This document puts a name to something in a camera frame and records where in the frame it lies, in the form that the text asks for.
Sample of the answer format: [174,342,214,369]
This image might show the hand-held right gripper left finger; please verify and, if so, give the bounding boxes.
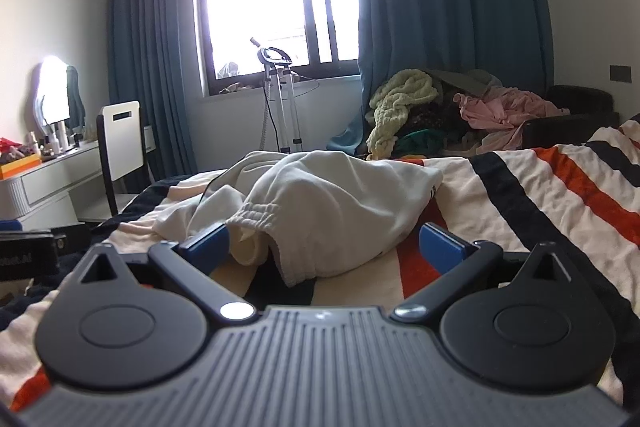
[79,224,258,327]

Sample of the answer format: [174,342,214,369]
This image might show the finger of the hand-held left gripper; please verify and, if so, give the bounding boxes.
[52,223,92,254]

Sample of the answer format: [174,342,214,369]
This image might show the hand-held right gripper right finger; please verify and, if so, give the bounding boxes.
[392,222,574,322]

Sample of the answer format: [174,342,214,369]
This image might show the white pants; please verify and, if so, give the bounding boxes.
[154,150,444,286]

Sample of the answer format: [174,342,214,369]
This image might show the dark patterned clothes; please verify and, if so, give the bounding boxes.
[395,99,482,154]

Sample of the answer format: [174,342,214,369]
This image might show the pink clothes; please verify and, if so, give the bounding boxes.
[452,88,571,144]

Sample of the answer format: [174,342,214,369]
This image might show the white dressing table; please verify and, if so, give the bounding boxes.
[0,139,104,229]

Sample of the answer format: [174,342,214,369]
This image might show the orange box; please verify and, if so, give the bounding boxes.
[0,156,42,180]

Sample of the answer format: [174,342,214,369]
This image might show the row of cosmetic bottles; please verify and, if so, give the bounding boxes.
[22,128,84,158]

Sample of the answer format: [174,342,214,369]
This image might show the green garment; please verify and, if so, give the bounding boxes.
[397,129,446,158]

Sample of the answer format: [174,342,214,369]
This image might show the white chair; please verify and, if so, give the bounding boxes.
[96,101,152,219]

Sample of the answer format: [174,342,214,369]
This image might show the striped blanket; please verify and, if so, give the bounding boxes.
[0,112,640,414]

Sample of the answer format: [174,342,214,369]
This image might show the blue cloth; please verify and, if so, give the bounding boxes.
[327,114,371,156]

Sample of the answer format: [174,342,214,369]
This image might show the dark green hanging cloth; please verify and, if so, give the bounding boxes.
[66,65,87,130]

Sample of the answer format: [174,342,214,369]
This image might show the yellow-green knit blanket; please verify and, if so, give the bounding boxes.
[367,69,444,160]

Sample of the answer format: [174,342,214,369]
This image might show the vanity mirror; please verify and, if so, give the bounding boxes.
[32,57,71,131]

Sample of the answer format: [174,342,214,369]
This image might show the garment steamer stand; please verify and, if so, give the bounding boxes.
[250,37,322,156]

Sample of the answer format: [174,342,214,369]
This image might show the small beige cloth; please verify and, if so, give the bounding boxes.
[218,82,261,96]

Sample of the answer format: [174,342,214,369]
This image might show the grey garment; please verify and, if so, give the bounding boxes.
[427,68,504,96]

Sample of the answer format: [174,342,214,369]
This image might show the black sofa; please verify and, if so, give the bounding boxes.
[520,84,621,150]

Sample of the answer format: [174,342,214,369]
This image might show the blue curtain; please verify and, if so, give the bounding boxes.
[352,0,557,158]
[106,0,207,188]

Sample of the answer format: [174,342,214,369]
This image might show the dark framed window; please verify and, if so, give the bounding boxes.
[196,0,362,98]

